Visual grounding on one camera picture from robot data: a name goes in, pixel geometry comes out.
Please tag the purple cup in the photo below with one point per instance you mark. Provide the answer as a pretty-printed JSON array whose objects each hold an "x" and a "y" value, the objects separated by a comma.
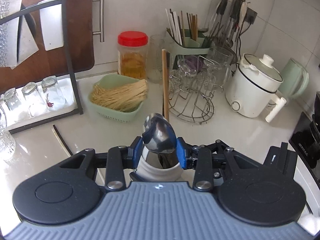
[{"x": 190, "y": 62}]

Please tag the grey flat sheet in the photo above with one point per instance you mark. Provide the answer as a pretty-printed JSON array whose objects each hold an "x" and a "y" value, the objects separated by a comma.
[{"x": 26, "y": 42}]

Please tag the black wok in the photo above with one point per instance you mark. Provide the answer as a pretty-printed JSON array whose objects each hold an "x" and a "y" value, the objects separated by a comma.
[{"x": 315, "y": 135}]

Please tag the white electric cooker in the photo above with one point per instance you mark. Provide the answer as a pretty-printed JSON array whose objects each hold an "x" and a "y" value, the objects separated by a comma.
[{"x": 250, "y": 92}]

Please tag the black stove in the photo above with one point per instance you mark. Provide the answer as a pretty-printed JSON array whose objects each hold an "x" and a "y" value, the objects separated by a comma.
[{"x": 300, "y": 140}]

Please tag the white rack container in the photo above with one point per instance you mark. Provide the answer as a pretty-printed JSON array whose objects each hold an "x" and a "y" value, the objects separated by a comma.
[{"x": 52, "y": 27}]

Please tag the dried noodles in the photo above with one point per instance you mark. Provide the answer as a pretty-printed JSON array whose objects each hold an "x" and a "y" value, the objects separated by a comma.
[{"x": 120, "y": 95}]

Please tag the large glass mug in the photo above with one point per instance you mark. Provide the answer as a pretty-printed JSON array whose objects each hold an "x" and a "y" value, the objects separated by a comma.
[{"x": 222, "y": 65}]

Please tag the green utensil holder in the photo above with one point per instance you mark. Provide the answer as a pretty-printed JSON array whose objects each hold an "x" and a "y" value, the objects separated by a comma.
[{"x": 192, "y": 51}]

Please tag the small clear glass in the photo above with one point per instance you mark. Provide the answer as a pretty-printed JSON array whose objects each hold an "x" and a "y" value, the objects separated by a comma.
[
  {"x": 15, "y": 106},
  {"x": 35, "y": 100},
  {"x": 53, "y": 93}
]

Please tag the tall textured glass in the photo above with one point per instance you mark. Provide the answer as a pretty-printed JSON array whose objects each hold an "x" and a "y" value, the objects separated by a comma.
[{"x": 6, "y": 140}]

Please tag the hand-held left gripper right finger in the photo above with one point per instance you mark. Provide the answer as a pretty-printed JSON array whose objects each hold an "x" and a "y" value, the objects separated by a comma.
[{"x": 182, "y": 155}]

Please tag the white tray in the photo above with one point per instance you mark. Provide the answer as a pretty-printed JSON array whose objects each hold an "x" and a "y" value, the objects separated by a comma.
[{"x": 68, "y": 92}]

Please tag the bundle of chopsticks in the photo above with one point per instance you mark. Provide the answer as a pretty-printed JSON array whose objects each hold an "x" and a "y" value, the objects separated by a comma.
[{"x": 182, "y": 27}]

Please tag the group of clear glass cups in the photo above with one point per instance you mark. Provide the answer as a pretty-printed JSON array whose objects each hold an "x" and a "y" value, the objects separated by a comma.
[{"x": 197, "y": 77}]

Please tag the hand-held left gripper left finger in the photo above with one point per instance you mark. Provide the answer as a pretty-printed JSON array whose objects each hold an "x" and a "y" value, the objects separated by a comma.
[{"x": 137, "y": 155}]

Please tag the wooden chopstick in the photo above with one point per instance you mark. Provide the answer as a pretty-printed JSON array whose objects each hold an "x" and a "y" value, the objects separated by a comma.
[{"x": 165, "y": 85}]

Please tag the metal spoon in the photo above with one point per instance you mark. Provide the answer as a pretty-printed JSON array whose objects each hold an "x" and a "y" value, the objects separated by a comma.
[{"x": 157, "y": 132}]

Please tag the black metal rack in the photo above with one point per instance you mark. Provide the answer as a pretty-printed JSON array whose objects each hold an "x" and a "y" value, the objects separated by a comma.
[{"x": 72, "y": 67}]

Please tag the wooden cutting board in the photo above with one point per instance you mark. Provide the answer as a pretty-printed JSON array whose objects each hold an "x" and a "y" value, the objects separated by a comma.
[{"x": 80, "y": 30}]

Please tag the red-lid plastic jar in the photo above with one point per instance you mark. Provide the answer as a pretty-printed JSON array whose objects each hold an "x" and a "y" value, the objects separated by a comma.
[{"x": 132, "y": 57}]

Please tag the embossed silver sheet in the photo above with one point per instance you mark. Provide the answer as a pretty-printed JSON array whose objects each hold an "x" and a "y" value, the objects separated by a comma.
[{"x": 7, "y": 30}]

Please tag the clear ribbed glass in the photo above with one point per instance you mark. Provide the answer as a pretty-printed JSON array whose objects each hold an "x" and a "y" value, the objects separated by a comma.
[{"x": 156, "y": 62}]

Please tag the white mug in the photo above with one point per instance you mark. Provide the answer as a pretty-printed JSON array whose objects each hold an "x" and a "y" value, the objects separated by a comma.
[{"x": 150, "y": 172}]

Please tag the green plastic basket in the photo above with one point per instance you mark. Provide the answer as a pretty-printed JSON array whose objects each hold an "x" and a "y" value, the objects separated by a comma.
[{"x": 112, "y": 115}]

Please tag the hanging kitchen utensils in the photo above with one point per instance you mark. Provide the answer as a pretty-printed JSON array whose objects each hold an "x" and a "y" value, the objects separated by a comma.
[{"x": 228, "y": 17}]

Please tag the black chopstick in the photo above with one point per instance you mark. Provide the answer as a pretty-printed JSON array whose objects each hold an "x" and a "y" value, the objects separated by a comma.
[{"x": 63, "y": 142}]

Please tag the black wall outlet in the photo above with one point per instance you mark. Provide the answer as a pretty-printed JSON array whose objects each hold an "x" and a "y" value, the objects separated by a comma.
[{"x": 251, "y": 15}]

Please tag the green electric kettle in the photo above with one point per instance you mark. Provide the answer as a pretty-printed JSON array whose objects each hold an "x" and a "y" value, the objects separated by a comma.
[{"x": 295, "y": 77}]

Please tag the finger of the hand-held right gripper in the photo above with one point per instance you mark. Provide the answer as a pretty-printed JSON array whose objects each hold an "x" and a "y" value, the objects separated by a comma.
[{"x": 216, "y": 145}]

